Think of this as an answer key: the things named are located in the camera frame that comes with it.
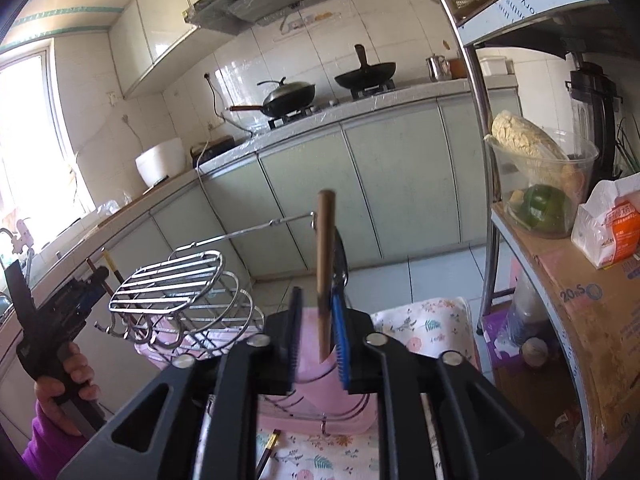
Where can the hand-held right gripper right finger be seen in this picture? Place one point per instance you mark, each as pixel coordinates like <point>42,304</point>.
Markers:
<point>341,350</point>

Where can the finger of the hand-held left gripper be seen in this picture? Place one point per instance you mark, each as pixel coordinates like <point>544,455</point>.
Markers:
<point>97,276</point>

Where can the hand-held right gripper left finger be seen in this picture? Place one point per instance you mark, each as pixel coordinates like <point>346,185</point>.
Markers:
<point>295,345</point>

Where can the reddish brown chopstick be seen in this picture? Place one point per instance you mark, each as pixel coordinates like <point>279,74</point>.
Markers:
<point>91,266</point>

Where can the dark chopstick with gold band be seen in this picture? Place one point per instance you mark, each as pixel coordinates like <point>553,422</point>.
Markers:
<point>111,267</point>
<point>267,452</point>

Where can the light wooden chopstick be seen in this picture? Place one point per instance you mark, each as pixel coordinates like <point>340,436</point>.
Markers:
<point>326,260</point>

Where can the person's left forearm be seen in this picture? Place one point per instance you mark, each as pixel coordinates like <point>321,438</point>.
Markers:
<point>45,445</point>

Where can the person's left hand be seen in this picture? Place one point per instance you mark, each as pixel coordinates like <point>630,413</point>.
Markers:
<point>75,365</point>

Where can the pink plastic drip tray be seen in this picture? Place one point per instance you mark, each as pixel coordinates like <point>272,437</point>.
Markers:
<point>280,422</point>

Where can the kitchen faucet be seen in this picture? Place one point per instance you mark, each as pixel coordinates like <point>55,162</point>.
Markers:
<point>20,240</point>

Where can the black utensil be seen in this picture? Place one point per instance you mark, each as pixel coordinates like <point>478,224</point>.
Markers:
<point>341,260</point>

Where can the floral tablecloth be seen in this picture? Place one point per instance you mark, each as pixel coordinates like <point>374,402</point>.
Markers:
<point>430,325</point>

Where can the white rice cooker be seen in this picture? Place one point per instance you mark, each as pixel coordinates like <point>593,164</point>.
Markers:
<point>165,165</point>

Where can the purple box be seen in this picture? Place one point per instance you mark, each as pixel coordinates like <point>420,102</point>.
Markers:
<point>495,350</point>

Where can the window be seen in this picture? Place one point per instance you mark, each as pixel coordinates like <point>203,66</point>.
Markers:
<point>30,135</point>

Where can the kitchen counter cabinets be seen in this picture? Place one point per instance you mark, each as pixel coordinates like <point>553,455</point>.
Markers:
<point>390,185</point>

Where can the pale round object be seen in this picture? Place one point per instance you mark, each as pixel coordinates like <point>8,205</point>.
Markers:
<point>536,352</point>

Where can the cardboard box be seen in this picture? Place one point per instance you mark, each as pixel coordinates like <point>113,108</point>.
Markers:
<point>575,300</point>

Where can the gas stove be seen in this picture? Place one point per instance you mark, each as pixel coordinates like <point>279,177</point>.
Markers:
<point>330,105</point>

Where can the black wok with lid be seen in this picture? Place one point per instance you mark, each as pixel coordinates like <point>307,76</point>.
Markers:
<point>290,97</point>

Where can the green pepper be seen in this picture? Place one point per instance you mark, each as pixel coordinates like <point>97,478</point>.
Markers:
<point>542,205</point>

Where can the upper kitchen cabinets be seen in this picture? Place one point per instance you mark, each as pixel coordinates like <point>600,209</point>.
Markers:
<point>150,25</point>

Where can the beige food bag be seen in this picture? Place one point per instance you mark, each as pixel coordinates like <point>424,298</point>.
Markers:
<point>520,140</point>

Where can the steel kettle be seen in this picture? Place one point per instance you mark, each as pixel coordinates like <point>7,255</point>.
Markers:
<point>438,69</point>

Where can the clear plastic container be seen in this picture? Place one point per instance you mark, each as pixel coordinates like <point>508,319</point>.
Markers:
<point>575,160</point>

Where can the white and orange packet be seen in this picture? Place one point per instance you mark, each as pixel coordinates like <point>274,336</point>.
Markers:
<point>620,230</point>

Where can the copper pot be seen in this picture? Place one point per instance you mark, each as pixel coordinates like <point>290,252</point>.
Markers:
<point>457,69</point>

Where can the black blender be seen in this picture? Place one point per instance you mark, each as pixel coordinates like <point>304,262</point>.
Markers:
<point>595,110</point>

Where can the green vegetable stalks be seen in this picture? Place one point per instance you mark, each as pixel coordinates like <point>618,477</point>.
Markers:
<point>631,150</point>

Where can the metal shelf rack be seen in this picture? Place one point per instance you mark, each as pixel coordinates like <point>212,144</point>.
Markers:
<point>540,10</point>

